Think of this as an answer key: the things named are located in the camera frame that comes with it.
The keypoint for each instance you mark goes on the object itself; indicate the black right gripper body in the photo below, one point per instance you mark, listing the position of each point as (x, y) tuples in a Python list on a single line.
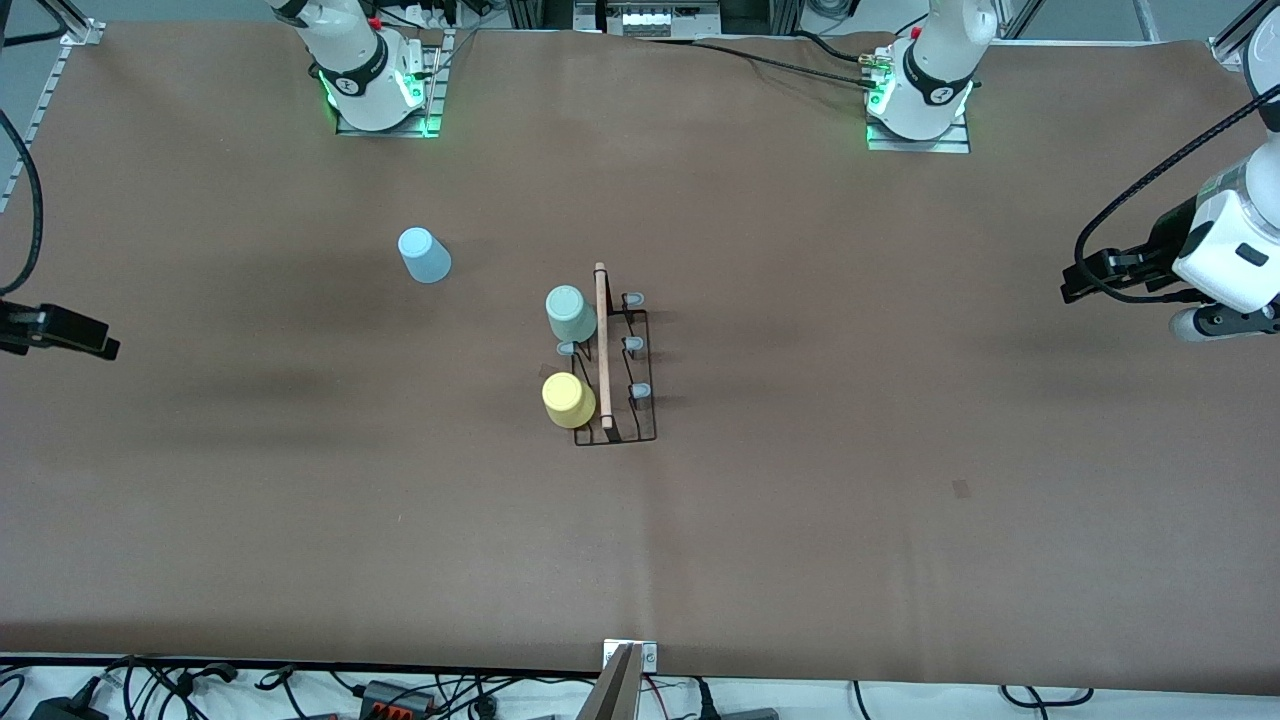
[(20, 326)]

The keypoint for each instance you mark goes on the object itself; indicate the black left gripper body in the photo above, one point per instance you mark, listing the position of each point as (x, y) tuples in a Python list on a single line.
[(1162, 240)]

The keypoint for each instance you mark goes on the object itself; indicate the yellow plastic cup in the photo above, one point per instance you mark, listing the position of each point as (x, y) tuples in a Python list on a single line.
[(568, 400)]

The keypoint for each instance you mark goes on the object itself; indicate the mint green plastic cup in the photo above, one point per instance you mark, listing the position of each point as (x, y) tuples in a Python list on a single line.
[(572, 315)]

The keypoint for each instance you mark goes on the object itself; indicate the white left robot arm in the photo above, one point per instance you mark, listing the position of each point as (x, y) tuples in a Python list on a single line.
[(940, 60)]

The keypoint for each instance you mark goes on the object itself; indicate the light blue plastic cup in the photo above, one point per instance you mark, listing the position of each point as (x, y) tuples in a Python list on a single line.
[(427, 258)]

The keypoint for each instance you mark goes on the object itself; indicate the black power adapter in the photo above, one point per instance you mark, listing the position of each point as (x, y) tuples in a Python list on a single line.
[(65, 710)]

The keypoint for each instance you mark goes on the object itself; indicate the brown table cover mat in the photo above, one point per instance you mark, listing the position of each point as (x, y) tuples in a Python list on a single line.
[(800, 550)]

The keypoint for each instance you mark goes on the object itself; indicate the black connector block orange levers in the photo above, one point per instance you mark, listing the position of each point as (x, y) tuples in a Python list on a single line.
[(395, 697)]

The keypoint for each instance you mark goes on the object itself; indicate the white electrical unit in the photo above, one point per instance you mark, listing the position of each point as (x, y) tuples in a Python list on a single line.
[(650, 18)]

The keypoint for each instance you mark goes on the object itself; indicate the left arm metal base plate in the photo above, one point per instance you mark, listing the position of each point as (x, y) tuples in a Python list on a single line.
[(950, 146)]

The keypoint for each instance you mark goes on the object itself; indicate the aluminium frame rail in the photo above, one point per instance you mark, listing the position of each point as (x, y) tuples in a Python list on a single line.
[(1235, 40), (35, 110)]

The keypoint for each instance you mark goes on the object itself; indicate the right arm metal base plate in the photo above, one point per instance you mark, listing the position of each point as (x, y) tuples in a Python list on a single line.
[(350, 130)]

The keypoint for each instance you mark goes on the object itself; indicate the metal bracket with post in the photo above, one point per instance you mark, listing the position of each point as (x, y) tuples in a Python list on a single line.
[(625, 690)]

